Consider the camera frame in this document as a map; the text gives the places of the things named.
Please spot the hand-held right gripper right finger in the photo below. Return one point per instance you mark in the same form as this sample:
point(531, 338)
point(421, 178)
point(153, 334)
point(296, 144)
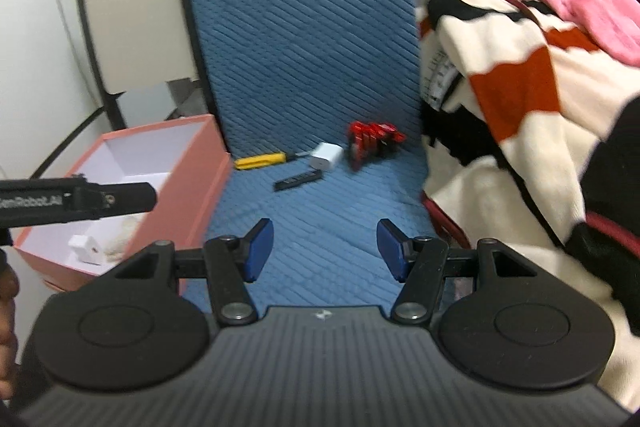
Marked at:
point(391, 252)

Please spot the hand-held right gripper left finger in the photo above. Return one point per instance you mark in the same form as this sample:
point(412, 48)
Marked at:
point(260, 252)

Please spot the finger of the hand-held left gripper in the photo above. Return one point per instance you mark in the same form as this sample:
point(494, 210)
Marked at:
point(132, 197)

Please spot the white box with orange rim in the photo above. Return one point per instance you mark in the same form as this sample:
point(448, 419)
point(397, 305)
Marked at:
point(200, 187)

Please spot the yellow screwdriver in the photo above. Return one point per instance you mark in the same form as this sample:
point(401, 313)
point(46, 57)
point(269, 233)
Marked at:
point(260, 160)

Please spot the person's left hand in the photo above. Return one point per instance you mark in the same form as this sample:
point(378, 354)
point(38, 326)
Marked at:
point(6, 337)

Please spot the white fluffy cloth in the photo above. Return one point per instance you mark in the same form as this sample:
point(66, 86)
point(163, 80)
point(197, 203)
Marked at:
point(126, 234)

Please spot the small white plastic adapter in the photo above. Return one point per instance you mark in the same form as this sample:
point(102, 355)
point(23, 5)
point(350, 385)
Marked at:
point(86, 251)

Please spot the black ribbed bar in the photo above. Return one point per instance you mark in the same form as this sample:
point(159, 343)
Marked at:
point(297, 181)

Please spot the pile of red clips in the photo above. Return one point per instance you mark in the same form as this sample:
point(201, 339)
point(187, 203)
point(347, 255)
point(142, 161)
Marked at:
point(372, 142)

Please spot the white charger plug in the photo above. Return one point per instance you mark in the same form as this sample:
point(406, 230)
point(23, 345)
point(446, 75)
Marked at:
point(326, 155)

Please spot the white wardrobe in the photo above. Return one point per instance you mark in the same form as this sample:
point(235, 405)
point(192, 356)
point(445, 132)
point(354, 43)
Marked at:
point(30, 32)

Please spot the beige folding chair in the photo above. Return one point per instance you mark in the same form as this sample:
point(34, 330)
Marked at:
point(140, 22)

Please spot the white printed cloth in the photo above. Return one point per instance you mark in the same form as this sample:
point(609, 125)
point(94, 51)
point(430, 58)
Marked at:
point(439, 79)

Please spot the pile of colourful clothes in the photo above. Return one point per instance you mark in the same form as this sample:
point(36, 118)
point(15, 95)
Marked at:
point(515, 82)

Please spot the blue quilted mat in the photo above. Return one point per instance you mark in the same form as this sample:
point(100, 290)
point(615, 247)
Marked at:
point(300, 32)

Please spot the pink blanket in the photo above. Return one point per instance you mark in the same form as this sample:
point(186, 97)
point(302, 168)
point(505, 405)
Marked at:
point(595, 12)

